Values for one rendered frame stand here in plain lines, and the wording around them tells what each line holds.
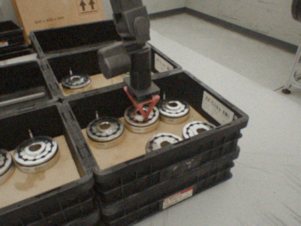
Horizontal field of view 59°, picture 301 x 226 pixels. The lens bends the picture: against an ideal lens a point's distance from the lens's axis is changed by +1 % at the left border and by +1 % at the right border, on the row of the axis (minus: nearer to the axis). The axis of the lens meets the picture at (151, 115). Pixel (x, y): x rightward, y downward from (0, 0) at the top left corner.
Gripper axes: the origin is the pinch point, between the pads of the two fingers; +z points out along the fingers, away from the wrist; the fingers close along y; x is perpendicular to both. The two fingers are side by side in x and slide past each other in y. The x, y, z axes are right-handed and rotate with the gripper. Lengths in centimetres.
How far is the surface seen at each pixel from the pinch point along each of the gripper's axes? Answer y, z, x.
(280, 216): 36.9, 17.5, 21.2
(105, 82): -28.2, 5.5, -2.1
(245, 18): -209, 83, 252
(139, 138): 5.8, 4.4, -3.9
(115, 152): 7.9, 4.0, -11.7
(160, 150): 21.5, -6.2, -5.7
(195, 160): 21.6, 1.9, 3.9
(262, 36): -176, 97, 254
